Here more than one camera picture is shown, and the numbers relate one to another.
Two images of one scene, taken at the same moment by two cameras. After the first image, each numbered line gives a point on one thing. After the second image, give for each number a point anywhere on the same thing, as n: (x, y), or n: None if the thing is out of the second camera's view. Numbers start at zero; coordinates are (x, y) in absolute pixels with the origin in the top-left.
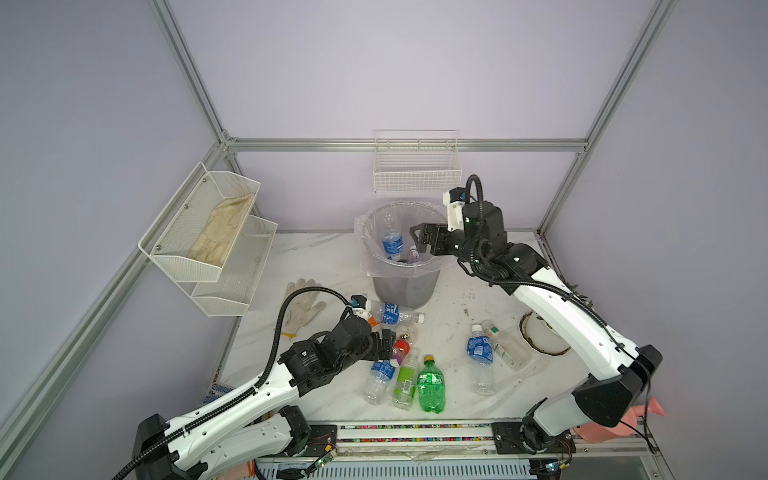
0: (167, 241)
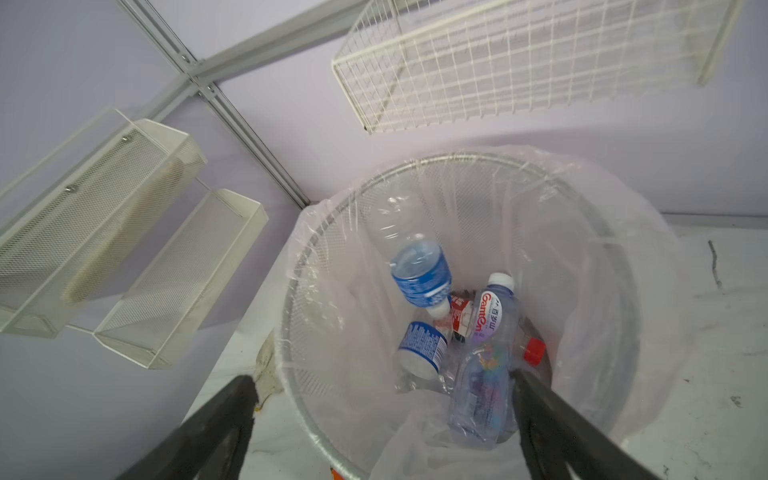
0: (77, 209)
